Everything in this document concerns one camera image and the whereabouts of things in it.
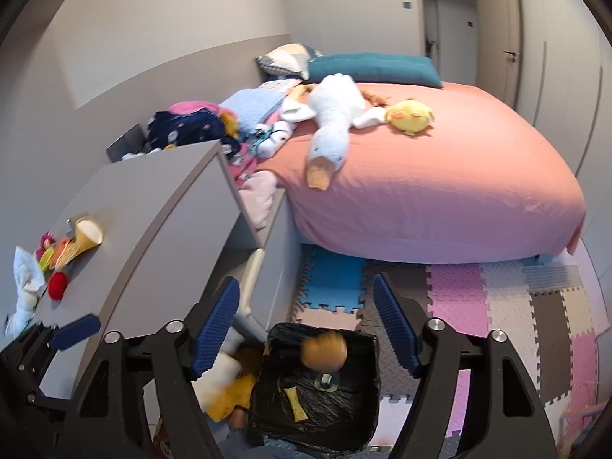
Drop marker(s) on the white wardrobe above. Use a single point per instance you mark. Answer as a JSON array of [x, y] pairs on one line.
[[550, 57]]

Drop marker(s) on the white goose plush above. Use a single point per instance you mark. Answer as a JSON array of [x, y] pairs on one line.
[[330, 114]]

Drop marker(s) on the bin with black bag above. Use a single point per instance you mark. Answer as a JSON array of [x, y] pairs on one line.
[[334, 411]]

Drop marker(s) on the pale pink garment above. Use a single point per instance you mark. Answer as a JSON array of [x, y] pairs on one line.
[[260, 196]]

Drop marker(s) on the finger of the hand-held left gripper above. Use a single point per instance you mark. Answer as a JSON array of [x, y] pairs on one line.
[[76, 332]]

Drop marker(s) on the bed with pink sheet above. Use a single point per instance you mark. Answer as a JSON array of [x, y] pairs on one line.
[[430, 191]]

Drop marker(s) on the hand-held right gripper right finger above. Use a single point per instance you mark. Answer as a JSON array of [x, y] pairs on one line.
[[394, 330]]

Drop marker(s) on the pink plastic toy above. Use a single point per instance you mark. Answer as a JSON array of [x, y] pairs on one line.
[[46, 240]]

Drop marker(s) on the yellow chick plush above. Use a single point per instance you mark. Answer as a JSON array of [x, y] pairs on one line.
[[410, 117]]

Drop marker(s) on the light blue blanket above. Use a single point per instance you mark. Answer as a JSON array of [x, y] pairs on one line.
[[253, 107]]

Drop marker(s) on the navy printed blanket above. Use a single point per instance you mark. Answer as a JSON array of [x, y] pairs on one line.
[[191, 129]]

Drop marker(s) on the white socks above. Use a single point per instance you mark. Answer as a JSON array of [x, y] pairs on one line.
[[141, 154]]

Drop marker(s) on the pink cloth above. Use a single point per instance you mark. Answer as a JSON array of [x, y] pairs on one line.
[[193, 106]]

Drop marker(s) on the foam floor mat tiles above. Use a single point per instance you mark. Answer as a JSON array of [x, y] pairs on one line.
[[502, 306]]

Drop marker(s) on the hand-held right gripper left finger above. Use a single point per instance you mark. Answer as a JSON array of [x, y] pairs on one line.
[[217, 330]]

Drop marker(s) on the yellow white plush toy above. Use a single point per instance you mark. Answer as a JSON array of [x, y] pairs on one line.
[[229, 387]]

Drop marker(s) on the grey desk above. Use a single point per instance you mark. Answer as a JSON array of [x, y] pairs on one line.
[[158, 210]]

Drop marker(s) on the dark wall panel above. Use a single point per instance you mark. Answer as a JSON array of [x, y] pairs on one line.
[[125, 141]]

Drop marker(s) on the white striped plush toy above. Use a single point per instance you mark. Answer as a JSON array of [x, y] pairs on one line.
[[275, 136]]

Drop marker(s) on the small brown plush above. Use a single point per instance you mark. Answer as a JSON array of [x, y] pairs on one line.
[[375, 98]]

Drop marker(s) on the cream cone-shaped toy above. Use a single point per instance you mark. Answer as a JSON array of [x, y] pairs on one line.
[[88, 236]]

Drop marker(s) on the patchwork patterned pillow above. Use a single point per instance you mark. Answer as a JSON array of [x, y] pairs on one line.
[[284, 60]]

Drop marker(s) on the white crumpled tissue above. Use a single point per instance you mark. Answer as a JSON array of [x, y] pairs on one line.
[[24, 282]]

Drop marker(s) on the red ball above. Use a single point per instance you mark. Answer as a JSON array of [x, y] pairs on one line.
[[57, 286]]

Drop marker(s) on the teal cushion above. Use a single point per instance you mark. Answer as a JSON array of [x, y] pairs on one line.
[[373, 68]]

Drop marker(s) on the yellow paper strip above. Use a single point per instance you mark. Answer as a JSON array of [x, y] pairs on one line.
[[295, 404]]

